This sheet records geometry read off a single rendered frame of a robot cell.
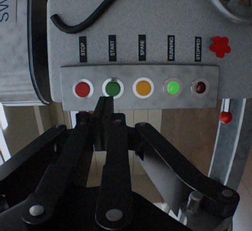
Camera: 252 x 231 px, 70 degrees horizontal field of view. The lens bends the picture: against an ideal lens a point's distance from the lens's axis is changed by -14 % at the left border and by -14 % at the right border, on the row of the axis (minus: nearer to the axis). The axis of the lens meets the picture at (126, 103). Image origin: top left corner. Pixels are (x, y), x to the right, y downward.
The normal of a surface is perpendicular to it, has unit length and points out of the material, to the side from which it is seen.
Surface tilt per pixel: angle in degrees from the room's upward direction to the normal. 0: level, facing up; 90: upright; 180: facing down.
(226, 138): 90
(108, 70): 90
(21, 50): 90
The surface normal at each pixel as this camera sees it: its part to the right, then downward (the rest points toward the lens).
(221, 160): 0.03, 0.28
